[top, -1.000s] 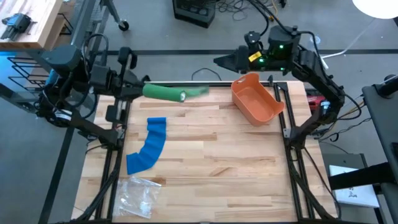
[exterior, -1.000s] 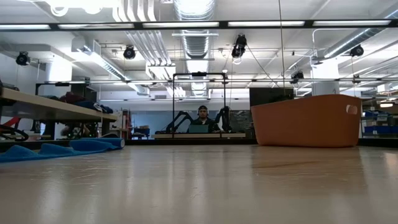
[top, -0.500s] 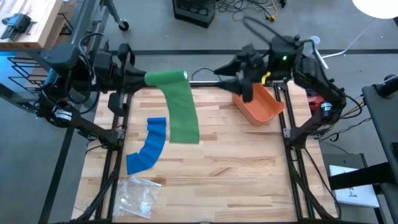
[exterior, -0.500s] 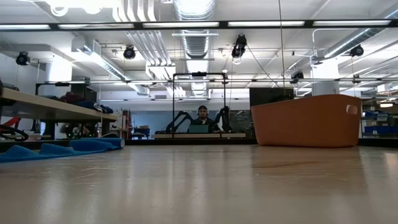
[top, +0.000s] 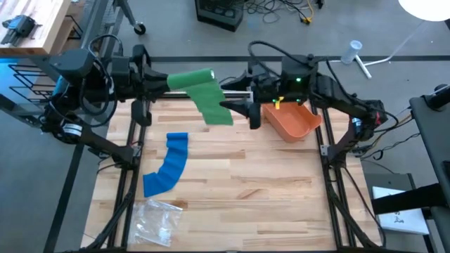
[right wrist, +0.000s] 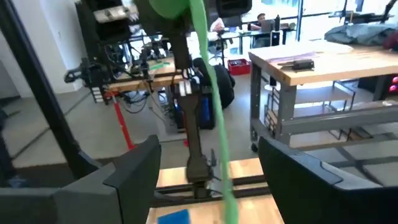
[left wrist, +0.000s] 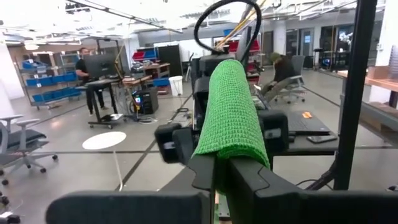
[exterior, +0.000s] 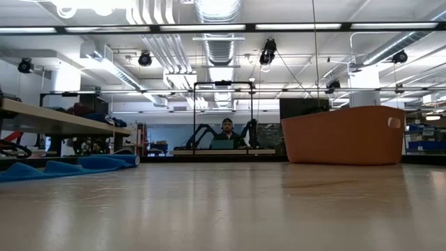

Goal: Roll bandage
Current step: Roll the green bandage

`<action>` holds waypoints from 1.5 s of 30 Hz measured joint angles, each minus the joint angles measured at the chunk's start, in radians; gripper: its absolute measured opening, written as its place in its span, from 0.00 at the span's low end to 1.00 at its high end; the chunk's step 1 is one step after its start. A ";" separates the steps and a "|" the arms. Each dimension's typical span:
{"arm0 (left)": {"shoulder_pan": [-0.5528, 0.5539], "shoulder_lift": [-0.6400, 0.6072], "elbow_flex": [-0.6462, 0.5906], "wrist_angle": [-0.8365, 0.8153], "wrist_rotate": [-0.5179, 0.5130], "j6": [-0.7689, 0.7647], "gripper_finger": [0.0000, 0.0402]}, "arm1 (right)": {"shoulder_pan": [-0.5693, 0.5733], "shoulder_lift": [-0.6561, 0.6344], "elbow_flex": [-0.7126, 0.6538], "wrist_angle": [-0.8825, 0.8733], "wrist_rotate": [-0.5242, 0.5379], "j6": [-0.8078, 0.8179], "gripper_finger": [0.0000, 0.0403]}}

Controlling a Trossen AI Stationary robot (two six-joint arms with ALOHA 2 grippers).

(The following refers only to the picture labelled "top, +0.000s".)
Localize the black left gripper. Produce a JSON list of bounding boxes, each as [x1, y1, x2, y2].
[[130, 44, 170, 127]]

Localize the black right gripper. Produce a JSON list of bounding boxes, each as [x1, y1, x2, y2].
[[219, 72, 284, 130]]

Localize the green elastic bandage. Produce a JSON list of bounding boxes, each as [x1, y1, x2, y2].
[[167, 67, 235, 127]]

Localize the blue elastic bandage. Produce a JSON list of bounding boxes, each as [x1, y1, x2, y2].
[[142, 131, 190, 198]]

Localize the clear plastic zip bag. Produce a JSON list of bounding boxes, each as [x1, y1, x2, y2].
[[127, 198, 184, 247]]

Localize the orange plastic bin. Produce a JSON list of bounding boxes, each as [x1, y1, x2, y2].
[[262, 101, 323, 144]]

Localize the black computer case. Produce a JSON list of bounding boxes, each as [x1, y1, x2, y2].
[[195, 0, 245, 33]]

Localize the white plastic bottle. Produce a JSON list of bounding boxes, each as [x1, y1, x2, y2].
[[340, 39, 364, 65]]

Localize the white lamp stand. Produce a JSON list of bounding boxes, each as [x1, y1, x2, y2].
[[328, 19, 428, 80]]

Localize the black crate with red tool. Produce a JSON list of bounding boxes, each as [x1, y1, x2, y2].
[[346, 99, 389, 140]]

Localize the black device on workbench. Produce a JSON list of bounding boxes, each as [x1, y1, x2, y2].
[[1, 14, 43, 46]]

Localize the grey flat case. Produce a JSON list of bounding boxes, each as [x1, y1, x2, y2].
[[364, 172, 416, 193]]

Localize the black desk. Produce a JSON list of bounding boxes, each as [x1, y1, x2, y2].
[[371, 84, 450, 253]]

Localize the white round lamp shade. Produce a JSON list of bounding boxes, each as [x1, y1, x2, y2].
[[397, 0, 450, 22]]

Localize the white box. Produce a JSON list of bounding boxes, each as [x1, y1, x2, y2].
[[371, 186, 430, 235]]

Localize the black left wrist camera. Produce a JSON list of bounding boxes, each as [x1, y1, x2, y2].
[[111, 55, 133, 93]]

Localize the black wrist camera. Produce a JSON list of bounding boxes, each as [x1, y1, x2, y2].
[[281, 54, 319, 103], [111, 55, 133, 93]]

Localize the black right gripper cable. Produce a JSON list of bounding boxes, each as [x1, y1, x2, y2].
[[247, 40, 307, 77]]

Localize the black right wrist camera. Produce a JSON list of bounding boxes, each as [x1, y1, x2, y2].
[[281, 54, 319, 103]]

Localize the tangled floor cables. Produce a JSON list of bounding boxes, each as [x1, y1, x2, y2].
[[244, 0, 326, 25]]

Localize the black wire rack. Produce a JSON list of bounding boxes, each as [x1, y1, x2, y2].
[[8, 63, 59, 105]]

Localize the wooden workbench with grey frame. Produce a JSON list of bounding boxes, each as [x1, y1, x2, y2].
[[0, 0, 124, 127]]

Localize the black and yellow wire bundle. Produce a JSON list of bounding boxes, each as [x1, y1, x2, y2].
[[358, 112, 421, 162]]

